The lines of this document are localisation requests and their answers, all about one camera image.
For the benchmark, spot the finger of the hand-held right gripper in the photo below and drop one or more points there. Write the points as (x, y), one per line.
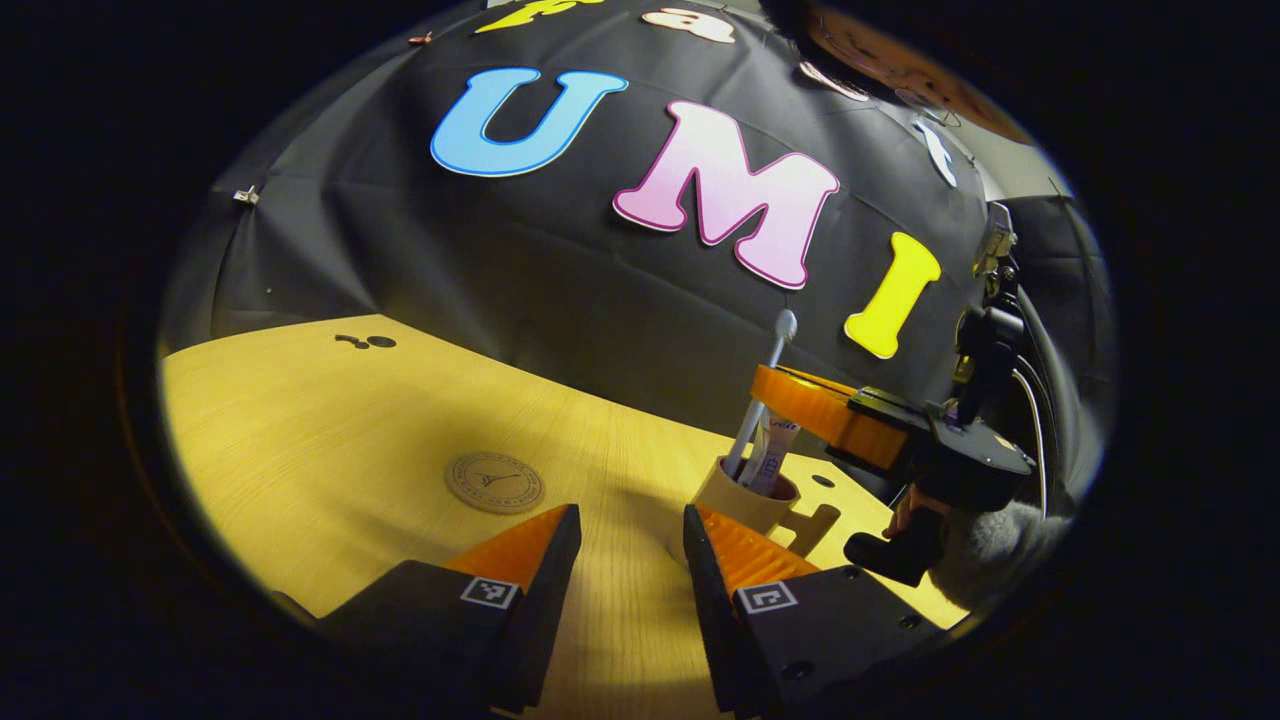
(830, 415)

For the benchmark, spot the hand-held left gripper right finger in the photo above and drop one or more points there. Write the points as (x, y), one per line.
(705, 590)

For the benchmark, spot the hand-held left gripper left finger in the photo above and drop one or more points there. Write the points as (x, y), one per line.
(545, 600)

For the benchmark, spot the white toothpaste tube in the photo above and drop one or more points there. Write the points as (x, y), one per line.
(772, 455)

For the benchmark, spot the white toothbrush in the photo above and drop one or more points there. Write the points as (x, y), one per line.
(765, 375)

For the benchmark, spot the round brown coaster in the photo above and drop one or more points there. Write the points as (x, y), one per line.
(494, 482)

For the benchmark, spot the yellow wooden desktop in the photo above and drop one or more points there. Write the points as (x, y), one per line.
(330, 430)

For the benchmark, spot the black backdrop cloth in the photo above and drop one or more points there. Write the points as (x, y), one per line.
(400, 250)

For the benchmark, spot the silver cloth clip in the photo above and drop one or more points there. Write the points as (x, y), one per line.
(246, 195)

